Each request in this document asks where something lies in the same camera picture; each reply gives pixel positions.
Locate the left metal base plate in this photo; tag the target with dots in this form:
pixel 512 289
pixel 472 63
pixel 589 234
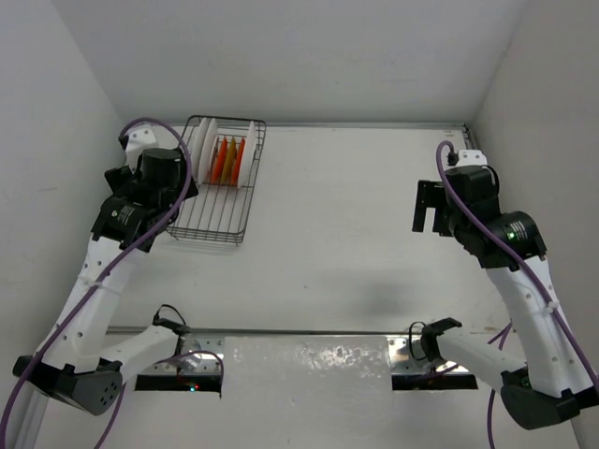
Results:
pixel 201 355

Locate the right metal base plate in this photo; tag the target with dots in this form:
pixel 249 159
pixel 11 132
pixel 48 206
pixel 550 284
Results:
pixel 405 359

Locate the wire dish rack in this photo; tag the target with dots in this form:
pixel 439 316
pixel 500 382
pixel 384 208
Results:
pixel 219 212

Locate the white plate teal rim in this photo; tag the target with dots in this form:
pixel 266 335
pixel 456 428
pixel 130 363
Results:
pixel 248 155

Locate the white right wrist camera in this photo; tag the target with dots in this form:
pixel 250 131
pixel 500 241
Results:
pixel 465 158

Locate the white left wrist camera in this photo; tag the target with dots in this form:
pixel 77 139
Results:
pixel 135 141

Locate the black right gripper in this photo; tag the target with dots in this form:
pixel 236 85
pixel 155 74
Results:
pixel 429 194

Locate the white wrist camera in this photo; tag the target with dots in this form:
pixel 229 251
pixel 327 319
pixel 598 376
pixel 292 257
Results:
pixel 465 158
pixel 135 141

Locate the yellow plate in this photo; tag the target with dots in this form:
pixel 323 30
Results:
pixel 228 160

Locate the white foam cover board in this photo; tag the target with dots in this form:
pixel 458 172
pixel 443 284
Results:
pixel 300 393

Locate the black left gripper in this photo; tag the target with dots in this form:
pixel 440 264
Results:
pixel 119 179

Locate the orange plate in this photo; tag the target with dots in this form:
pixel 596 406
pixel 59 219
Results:
pixel 237 164
pixel 219 162

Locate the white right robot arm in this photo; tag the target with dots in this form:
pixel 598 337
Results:
pixel 550 384

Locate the metal base plate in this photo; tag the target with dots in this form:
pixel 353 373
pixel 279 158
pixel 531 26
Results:
pixel 201 355
pixel 405 359

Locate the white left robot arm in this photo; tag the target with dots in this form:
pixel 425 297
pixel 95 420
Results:
pixel 71 365

